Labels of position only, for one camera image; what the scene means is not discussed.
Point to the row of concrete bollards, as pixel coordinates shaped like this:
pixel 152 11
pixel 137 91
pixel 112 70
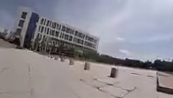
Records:
pixel 113 72

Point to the large white building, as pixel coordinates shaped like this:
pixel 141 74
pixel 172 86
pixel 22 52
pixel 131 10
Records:
pixel 53 34

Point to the pale concrete slab plaza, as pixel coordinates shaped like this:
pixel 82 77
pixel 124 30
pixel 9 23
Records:
pixel 52 79

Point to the row of trees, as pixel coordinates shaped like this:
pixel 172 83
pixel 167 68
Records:
pixel 159 65

